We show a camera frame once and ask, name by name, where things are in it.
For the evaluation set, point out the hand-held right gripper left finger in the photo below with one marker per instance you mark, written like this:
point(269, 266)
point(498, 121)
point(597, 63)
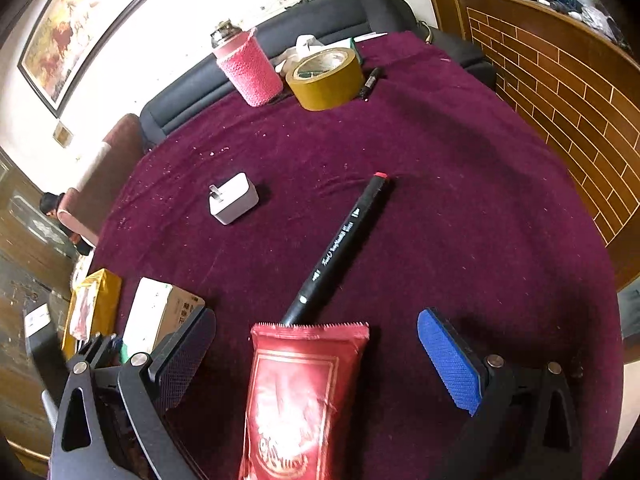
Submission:
point(186, 342)

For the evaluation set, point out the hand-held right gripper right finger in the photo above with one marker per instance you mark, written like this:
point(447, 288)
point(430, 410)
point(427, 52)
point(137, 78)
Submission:
point(450, 360)

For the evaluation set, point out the red foil packet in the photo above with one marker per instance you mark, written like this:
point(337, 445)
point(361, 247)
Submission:
point(300, 400)

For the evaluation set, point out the white and green cardboard box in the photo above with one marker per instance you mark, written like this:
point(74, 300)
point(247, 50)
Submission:
point(155, 305)

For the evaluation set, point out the yellow packet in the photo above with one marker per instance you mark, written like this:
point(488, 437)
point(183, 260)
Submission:
point(95, 300)

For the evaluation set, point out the black object with white label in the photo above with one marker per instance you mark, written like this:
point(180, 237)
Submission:
point(42, 350)

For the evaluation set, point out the white charger adapter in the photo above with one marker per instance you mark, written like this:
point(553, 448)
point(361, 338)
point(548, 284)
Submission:
point(232, 202)

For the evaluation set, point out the black marker with red cap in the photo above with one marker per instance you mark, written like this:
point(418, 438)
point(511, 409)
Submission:
point(345, 245)

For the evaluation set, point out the maroon tablecloth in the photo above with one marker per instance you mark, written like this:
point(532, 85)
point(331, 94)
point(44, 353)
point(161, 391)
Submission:
point(425, 185)

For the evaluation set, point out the dark round object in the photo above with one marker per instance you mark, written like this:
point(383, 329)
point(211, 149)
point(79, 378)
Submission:
point(51, 204)

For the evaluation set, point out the maroon chair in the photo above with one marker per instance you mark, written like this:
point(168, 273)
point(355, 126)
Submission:
point(115, 160)

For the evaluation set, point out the bottle in pink knitted sleeve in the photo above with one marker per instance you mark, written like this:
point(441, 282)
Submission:
point(250, 70)

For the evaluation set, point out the small black pen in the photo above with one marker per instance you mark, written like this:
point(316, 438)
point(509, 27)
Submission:
point(372, 82)

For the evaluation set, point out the large brown tape roll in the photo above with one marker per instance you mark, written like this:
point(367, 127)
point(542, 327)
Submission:
point(325, 87)

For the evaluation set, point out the wooden counter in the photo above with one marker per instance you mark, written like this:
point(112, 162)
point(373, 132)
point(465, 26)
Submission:
point(560, 85)

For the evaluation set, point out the white gloves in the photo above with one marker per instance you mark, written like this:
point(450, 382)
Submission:
point(300, 50)

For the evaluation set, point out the white paper sheet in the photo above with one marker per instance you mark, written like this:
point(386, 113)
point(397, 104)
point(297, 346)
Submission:
point(370, 37)

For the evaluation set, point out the black leather sofa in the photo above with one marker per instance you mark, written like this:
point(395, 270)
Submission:
point(325, 20)

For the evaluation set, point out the wall switch plate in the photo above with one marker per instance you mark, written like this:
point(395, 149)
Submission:
point(63, 134)

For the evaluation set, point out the framed wall painting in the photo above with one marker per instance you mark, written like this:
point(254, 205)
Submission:
point(75, 25)

